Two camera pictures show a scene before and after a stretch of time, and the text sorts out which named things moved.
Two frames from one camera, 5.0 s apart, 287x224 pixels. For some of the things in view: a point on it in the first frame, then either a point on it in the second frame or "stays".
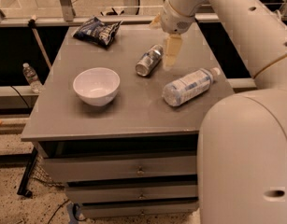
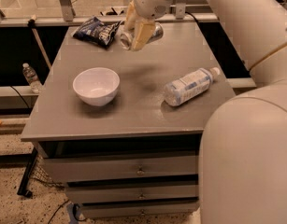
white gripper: x=173 y=20 to x=148 y=6
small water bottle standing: x=32 y=77 stays
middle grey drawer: x=132 y=192 stays
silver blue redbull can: x=150 y=61 to x=126 y=37
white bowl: x=96 y=86 stays
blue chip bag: x=97 y=31 stays
